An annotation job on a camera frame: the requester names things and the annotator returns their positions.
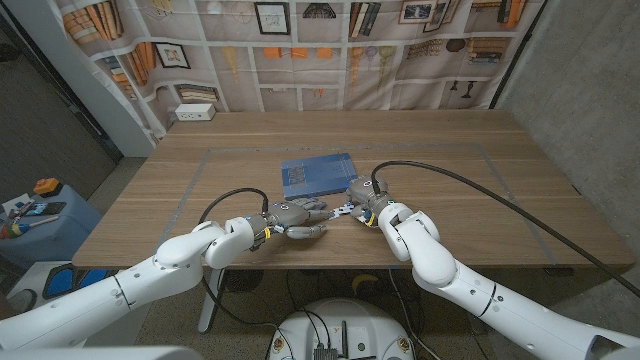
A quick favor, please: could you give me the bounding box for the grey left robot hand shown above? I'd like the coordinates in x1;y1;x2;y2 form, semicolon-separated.
262;197;336;241

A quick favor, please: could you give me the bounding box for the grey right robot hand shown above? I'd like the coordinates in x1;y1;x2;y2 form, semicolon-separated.
346;174;396;227

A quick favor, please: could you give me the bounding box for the blue notebook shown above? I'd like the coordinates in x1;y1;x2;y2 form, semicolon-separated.
280;152;362;202

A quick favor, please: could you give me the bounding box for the black round fan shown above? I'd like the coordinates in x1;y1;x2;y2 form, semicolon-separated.
223;268;265;295

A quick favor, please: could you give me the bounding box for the yellow curved object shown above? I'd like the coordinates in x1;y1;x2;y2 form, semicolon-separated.
351;273;380;295

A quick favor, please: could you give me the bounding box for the white table leg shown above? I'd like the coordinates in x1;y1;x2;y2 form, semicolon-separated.
197;268;226;334

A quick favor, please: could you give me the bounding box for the white robot torso base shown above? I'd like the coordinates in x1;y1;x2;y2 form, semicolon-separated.
268;298;415;360

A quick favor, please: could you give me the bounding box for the white power outlet box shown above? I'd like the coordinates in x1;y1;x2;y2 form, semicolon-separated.
174;102;217;122

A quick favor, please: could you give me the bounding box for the printed bookshelf backdrop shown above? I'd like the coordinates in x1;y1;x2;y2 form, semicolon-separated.
53;0;546;139

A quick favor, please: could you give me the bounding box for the black backdrop pole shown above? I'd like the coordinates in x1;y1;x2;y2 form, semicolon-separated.
488;0;549;110

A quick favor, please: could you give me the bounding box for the white and blue case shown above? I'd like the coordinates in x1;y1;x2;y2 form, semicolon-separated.
9;260;129;314

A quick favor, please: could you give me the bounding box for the blue-grey stool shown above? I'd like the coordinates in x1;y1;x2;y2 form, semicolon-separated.
0;184;104;269

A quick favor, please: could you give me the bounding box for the black smartphone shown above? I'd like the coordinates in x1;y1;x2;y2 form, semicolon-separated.
27;200;67;217

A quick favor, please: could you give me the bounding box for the orange and black block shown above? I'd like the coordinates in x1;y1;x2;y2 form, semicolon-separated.
32;177;64;198

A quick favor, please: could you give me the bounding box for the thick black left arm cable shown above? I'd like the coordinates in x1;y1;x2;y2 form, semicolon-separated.
198;186;296;360

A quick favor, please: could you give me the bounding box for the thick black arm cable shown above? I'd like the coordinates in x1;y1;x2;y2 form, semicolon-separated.
370;160;640;299
198;186;296;360

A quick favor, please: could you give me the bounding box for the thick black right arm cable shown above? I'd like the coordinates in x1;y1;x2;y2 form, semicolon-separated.
370;160;640;299

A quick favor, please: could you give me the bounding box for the colourful handled tool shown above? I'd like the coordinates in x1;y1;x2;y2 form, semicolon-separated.
0;215;60;240

